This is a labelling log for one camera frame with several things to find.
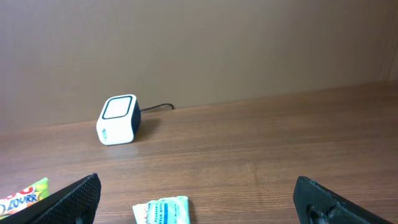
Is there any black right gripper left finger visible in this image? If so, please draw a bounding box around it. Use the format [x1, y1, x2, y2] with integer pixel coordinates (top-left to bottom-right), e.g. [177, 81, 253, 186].
[1, 173, 101, 224]

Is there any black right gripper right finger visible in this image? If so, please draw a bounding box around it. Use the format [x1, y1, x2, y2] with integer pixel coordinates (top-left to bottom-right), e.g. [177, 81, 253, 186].
[293, 176, 392, 224]

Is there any green Haribo candy bag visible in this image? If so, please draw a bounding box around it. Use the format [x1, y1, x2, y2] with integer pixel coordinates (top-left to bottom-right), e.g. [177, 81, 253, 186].
[1, 177, 49, 219]

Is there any mint wet wipes packet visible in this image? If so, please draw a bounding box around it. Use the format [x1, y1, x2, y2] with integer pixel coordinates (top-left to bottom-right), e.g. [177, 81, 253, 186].
[132, 196, 190, 224]

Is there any white barcode scanner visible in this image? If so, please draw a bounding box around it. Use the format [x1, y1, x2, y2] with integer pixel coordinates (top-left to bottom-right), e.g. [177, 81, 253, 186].
[96, 94, 141, 146]

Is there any black scanner cable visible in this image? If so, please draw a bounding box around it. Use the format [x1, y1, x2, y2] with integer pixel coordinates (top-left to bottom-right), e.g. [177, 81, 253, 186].
[139, 103, 175, 113]

